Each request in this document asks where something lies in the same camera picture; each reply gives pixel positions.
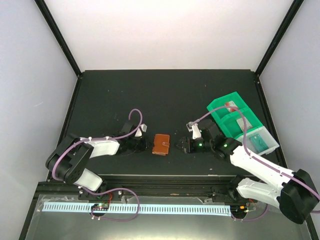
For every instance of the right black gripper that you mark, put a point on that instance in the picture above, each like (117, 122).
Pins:
(188, 147)

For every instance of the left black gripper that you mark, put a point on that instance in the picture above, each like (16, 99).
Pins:
(145, 146)

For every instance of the brown leather card holder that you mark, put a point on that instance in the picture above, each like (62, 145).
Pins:
(161, 144)

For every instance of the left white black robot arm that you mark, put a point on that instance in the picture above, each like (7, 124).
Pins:
(69, 160)

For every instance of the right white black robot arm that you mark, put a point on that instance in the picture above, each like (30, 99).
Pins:
(292, 192)

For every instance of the white card in middle bin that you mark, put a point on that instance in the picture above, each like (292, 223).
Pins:
(244, 124)

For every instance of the red white card in bin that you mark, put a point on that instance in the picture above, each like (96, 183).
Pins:
(231, 106)

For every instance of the teal card in clear bin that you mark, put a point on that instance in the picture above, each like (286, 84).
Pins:
(258, 143)

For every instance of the green plastic bin middle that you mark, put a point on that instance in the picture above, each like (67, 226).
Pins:
(233, 125)

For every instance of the green plastic bin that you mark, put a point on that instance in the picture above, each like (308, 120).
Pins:
(233, 125)
(231, 98)

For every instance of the green plastic bin far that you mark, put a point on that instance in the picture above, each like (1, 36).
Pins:
(231, 98)

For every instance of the left circuit board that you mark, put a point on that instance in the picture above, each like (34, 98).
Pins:
(100, 207)

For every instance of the circuit board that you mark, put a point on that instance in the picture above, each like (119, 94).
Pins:
(240, 209)
(100, 207)

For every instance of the clear plastic bin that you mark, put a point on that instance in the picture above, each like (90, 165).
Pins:
(267, 137)

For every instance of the right circuit board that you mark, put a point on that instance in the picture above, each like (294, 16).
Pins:
(240, 209)

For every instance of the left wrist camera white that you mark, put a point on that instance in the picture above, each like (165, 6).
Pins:
(141, 130)

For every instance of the black aluminium rail base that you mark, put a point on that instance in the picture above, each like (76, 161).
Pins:
(219, 188)

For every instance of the white slotted cable duct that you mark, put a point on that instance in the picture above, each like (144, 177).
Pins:
(151, 209)

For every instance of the left black frame post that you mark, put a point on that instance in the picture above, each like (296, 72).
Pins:
(48, 17)

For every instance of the black frame post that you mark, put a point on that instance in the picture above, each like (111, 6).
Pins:
(283, 27)
(48, 17)

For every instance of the right black frame post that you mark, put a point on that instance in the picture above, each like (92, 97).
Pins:
(283, 27)

